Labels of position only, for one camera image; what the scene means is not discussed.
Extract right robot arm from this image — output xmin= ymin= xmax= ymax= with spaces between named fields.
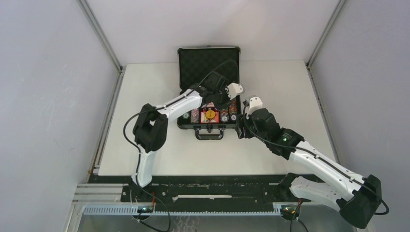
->
xmin=237 ymin=108 xmax=384 ymax=229

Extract black mounting base plate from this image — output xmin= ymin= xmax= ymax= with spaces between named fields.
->
xmin=120 ymin=174 xmax=345 ymax=213

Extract far left chip row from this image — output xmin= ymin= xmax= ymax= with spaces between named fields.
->
xmin=182 ymin=112 xmax=190 ymax=119

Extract yellow round button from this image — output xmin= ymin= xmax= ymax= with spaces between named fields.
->
xmin=205 ymin=110 xmax=216 ymax=120

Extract black poker case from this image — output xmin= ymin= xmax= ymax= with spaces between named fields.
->
xmin=176 ymin=46 xmax=241 ymax=140

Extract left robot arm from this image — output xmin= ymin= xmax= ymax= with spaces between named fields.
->
xmin=132 ymin=71 xmax=235 ymax=202

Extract white slotted cable duct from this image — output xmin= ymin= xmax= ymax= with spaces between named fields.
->
xmin=83 ymin=204 xmax=282 ymax=216

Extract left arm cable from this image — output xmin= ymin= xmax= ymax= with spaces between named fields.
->
xmin=123 ymin=59 xmax=239 ymax=189

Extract red playing card box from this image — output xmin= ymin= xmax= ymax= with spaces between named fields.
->
xmin=200 ymin=108 xmax=220 ymax=124

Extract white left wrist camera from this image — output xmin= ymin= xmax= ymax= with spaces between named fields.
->
xmin=226 ymin=83 xmax=245 ymax=100

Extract purple chip row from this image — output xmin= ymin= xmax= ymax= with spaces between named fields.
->
xmin=190 ymin=108 xmax=200 ymax=124

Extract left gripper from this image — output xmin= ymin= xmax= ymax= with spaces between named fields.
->
xmin=212 ymin=85 xmax=236 ymax=112

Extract inner right chip row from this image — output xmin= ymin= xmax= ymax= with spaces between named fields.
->
xmin=220 ymin=109 xmax=229 ymax=123

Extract circuit board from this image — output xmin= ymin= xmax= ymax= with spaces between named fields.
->
xmin=137 ymin=206 xmax=154 ymax=214
xmin=280 ymin=206 xmax=297 ymax=215

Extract left circuit board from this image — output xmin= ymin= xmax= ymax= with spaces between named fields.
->
xmin=137 ymin=206 xmax=154 ymax=214

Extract right circuit board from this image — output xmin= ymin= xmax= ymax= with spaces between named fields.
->
xmin=280 ymin=206 xmax=297 ymax=215

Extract far right chip row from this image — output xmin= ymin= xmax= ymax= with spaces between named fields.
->
xmin=228 ymin=99 xmax=237 ymax=121

